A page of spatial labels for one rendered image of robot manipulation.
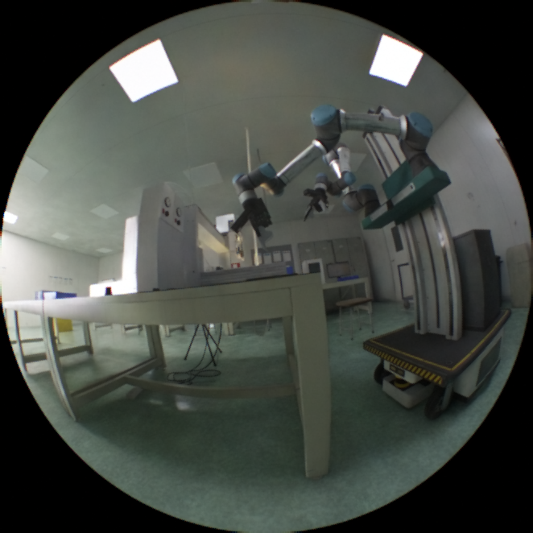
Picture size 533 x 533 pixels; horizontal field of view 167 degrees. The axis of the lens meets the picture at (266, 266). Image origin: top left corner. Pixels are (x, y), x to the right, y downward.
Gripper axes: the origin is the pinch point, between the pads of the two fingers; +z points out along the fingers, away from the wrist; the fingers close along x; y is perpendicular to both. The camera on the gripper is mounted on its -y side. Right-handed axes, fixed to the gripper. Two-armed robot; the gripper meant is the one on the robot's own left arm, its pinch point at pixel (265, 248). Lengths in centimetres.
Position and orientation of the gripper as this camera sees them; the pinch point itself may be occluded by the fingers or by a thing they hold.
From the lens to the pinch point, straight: 71.0
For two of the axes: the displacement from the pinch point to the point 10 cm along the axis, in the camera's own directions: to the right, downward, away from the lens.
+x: 1.1, 1.3, 9.8
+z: 3.7, 9.1, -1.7
